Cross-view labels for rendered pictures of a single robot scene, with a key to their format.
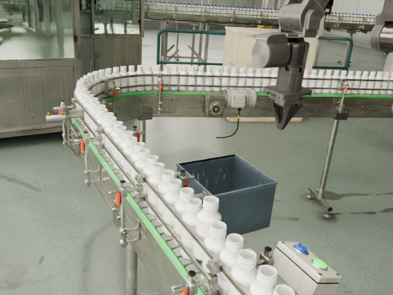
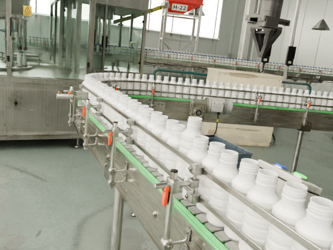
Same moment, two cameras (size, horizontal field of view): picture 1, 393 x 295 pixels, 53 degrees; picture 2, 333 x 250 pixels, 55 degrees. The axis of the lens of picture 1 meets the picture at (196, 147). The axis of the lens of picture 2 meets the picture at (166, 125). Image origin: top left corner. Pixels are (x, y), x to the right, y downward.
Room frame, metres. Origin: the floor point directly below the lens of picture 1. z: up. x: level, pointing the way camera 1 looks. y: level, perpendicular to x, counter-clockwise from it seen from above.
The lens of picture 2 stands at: (0.01, -0.02, 1.36)
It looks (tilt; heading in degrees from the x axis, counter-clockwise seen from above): 13 degrees down; 4
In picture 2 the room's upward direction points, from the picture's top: 6 degrees clockwise
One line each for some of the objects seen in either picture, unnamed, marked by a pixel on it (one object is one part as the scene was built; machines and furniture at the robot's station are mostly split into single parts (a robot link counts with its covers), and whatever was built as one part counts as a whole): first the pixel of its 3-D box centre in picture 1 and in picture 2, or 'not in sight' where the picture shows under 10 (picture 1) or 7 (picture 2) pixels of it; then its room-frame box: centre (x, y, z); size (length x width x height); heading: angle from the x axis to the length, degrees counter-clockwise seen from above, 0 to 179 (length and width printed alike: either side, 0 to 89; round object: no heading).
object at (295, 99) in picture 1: (280, 110); (261, 38); (0.88, -0.19, 1.42); 0.07 x 0.07 x 0.09; 37
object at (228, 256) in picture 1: (231, 268); (212, 177); (0.72, -0.10, 1.08); 0.06 x 0.06 x 0.17
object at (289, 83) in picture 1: (289, 80); (269, 10); (0.88, -0.20, 1.49); 0.10 x 0.07 x 0.07; 127
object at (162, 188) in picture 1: (167, 196); (154, 136); (1.02, 0.08, 1.08); 0.06 x 0.06 x 0.17
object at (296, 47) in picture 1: (292, 53); not in sight; (0.88, -0.20, 1.55); 0.07 x 0.06 x 0.07; 122
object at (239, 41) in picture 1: (264, 74); (238, 106); (5.44, -0.87, 0.59); 1.10 x 0.62 x 1.18; 102
